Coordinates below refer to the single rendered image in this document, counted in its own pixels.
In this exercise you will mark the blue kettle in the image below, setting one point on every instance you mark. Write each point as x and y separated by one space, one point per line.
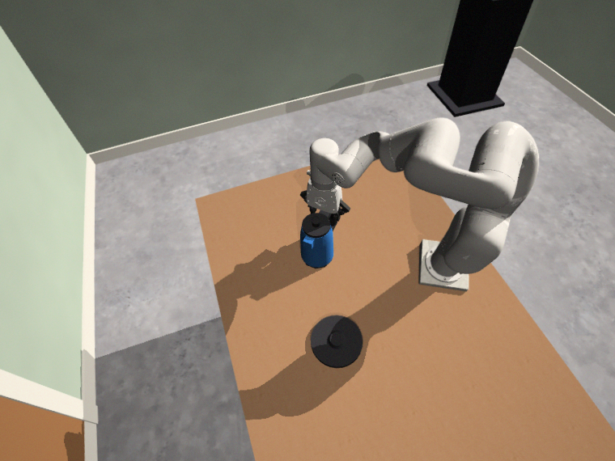
316 239

